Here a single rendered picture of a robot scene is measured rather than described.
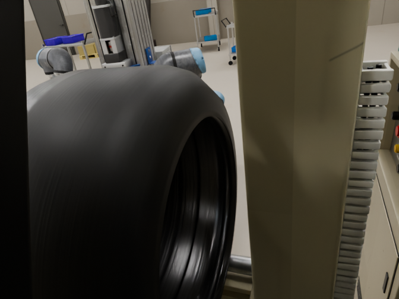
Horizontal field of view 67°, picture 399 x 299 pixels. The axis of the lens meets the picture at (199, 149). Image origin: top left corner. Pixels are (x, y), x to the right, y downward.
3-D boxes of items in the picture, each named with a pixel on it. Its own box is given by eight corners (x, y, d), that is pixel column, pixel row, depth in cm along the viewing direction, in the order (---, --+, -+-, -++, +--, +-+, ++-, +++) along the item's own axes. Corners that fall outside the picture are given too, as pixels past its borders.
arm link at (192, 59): (176, 124, 177) (168, 45, 132) (200, 118, 179) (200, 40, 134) (181, 140, 170) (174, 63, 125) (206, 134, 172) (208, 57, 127)
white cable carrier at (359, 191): (349, 294, 62) (387, 59, 39) (351, 317, 58) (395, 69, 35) (325, 289, 63) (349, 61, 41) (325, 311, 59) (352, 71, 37)
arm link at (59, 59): (79, 49, 159) (77, 139, 168) (68, 49, 166) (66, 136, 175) (59, 45, 150) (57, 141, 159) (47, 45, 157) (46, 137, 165)
